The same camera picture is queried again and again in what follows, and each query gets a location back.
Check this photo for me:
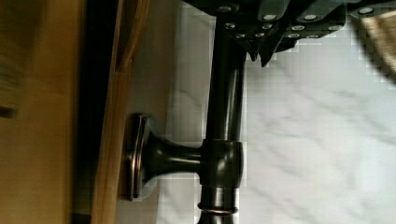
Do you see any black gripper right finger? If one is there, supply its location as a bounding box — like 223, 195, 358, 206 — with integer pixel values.
276, 0, 395, 52

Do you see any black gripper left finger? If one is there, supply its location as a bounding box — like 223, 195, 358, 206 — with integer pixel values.
183, 0, 299, 66

